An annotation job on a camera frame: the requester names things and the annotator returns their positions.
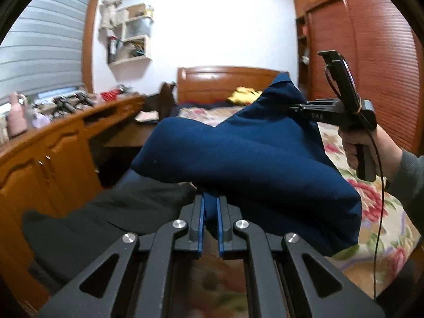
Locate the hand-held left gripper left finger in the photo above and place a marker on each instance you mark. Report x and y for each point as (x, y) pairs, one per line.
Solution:
(199, 228)

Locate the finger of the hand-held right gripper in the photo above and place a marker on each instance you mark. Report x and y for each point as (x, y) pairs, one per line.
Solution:
(299, 109)

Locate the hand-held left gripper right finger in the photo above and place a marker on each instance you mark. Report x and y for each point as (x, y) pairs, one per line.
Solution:
(220, 230)

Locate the navy blue suit jacket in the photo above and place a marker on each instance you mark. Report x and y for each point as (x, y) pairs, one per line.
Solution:
(248, 159)

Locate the person's right forearm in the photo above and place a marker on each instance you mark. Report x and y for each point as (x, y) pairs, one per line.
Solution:
(409, 175)

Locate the person's right hand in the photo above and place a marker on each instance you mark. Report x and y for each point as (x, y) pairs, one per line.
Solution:
(384, 152)

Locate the small white figurine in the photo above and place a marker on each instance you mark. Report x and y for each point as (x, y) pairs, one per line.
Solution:
(305, 59)

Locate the yellow plush toy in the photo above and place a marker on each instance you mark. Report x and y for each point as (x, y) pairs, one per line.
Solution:
(243, 95)

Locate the wooden louvered wardrobe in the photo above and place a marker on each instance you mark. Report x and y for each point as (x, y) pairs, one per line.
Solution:
(381, 39)

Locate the floral blanket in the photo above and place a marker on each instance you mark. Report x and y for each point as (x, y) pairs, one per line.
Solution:
(364, 192)

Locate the wooden bed headboard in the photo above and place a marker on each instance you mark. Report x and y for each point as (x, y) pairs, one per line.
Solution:
(215, 82)

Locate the black garment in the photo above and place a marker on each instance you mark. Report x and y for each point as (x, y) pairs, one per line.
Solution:
(99, 218)

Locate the dark chair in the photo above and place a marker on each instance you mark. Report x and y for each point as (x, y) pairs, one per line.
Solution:
(167, 101)

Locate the red basket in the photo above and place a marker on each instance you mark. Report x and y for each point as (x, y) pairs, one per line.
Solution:
(110, 96)

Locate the wooden desk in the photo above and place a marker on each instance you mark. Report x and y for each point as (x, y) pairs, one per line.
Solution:
(49, 159)

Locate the black hand tool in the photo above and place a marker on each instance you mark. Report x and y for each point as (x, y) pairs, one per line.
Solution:
(82, 99)
(62, 104)

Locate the grey shopping bag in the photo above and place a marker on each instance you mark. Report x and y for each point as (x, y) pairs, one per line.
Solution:
(140, 28)

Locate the pink figure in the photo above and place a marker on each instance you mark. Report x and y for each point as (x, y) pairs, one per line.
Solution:
(17, 116)

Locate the white cloth doll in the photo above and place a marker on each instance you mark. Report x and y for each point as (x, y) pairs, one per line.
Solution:
(112, 3)

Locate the grey window blind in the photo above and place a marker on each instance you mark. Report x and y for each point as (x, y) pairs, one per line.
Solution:
(39, 39)

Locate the white wall shelf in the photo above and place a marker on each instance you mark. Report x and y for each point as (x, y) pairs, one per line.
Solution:
(134, 49)

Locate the wooden window frame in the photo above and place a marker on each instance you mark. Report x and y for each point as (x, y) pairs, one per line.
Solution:
(88, 39)

